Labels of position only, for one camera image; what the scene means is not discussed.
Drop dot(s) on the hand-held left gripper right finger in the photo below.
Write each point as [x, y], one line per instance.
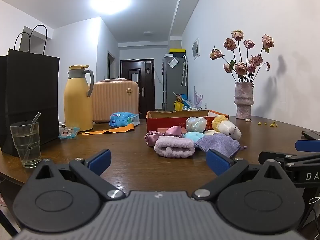
[217, 162]

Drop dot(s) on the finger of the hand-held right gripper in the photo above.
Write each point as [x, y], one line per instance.
[308, 146]
[270, 156]

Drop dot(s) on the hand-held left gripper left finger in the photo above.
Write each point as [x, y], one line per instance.
[100, 160]

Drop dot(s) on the purple knit cloth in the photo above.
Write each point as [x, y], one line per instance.
[217, 143]

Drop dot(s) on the white round pad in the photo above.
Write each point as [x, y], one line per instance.
[210, 132]

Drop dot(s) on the light blue sponge puff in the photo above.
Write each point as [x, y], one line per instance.
[193, 136]

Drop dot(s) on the yellow white sheep plush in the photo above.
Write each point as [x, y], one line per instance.
[226, 127]

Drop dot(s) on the iridescent white pouch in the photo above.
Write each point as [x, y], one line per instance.
[196, 124]

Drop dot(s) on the lilac fluffy towel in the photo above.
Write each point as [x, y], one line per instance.
[173, 147]

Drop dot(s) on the purple satin scrunchie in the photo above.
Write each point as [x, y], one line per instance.
[151, 138]

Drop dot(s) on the orange cardboard box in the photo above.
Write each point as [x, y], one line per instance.
[160, 123]

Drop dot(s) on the black phone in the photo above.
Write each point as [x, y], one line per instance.
[311, 134]

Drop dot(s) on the orange flat plastic tool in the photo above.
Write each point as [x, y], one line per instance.
[110, 130]

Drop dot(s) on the yellow petal crumbs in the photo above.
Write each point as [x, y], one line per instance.
[272, 124]

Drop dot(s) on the small blue snack packet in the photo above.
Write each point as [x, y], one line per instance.
[67, 132]

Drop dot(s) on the blue wipes packet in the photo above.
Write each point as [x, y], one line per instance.
[122, 120]

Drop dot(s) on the peach ribbed suitcase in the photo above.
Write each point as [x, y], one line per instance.
[115, 101]

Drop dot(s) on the pink textured vase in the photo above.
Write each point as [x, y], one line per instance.
[243, 100]

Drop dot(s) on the yellow thermos jug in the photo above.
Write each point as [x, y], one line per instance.
[78, 100]

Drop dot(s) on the purple coral decoration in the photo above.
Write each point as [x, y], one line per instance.
[198, 97]

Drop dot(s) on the clear glass straw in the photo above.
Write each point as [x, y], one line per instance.
[33, 127]

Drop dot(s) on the clear glass cup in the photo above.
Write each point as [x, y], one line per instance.
[25, 146]

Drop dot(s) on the dark entrance door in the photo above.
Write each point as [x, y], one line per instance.
[136, 85]

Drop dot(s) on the grey refrigerator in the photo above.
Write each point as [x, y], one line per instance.
[172, 85]

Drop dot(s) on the black paper bag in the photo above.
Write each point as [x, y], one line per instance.
[27, 100]

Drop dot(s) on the grey interior door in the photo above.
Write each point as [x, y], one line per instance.
[111, 66]

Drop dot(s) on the dried rose bouquet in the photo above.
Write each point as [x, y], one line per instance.
[247, 62]

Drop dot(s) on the folded umbrella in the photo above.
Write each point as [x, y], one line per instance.
[184, 70]

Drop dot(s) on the yellow box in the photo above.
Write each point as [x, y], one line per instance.
[178, 50]

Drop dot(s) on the small ceiling lamp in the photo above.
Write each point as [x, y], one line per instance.
[148, 33]

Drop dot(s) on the round ceiling light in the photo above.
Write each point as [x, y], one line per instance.
[110, 0]

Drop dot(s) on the wall picture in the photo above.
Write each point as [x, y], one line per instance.
[196, 48]

